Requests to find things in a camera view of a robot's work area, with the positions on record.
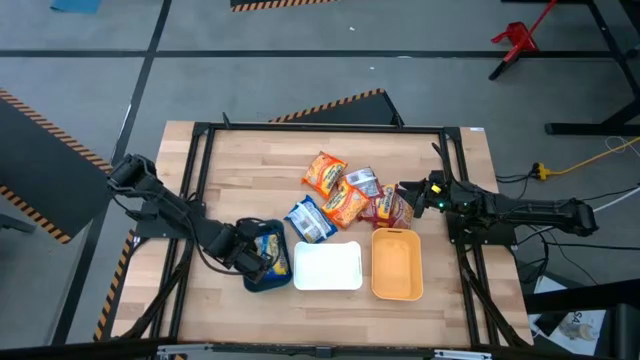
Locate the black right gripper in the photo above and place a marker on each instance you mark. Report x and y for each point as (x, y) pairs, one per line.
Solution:
(437, 197)

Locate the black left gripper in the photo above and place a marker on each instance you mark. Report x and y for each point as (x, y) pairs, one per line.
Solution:
(247, 257)

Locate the red Maruchan noodle pack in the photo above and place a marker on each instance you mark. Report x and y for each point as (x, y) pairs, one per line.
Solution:
(389, 202)
(403, 218)

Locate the blue Maruchan noodle pack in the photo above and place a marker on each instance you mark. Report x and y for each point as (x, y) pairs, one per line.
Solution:
(277, 255)
(310, 220)

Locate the teal plastic bin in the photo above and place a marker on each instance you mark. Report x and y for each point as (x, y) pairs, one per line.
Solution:
(261, 288)

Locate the orange plastic bin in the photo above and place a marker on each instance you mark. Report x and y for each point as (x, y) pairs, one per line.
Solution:
(397, 265)

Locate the orange Maruchan noodle pack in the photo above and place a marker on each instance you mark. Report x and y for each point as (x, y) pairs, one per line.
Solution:
(324, 174)
(345, 205)

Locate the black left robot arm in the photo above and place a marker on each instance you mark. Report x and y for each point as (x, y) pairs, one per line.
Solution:
(165, 200)

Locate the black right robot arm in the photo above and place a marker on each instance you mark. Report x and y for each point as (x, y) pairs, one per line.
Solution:
(540, 212)

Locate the white plastic bin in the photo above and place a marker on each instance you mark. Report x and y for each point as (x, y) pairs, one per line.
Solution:
(327, 265)

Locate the hazard-striped tape strip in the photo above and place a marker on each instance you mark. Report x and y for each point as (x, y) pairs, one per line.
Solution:
(119, 272)

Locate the red stand with black leg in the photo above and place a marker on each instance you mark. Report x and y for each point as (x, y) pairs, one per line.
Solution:
(517, 36)

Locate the white printed paper sheet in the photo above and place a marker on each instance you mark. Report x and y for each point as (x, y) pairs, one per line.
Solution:
(575, 325)

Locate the large black hazard-striped floor mat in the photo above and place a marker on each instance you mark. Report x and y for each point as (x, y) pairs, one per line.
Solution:
(40, 165)

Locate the grey bar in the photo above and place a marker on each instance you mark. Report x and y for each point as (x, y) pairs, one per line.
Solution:
(15, 222)

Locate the black furniture piece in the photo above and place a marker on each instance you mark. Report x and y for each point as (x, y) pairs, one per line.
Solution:
(625, 325)

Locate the blue floor mat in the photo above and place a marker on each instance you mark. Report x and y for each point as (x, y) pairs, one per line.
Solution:
(75, 5)

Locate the silver metal bracket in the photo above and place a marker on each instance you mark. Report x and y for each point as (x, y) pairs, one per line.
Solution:
(185, 350)
(462, 355)

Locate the black metal table frame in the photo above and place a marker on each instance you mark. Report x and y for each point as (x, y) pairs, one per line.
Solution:
(325, 128)

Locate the black table leg frame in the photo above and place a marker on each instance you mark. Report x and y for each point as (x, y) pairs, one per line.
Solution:
(590, 128)

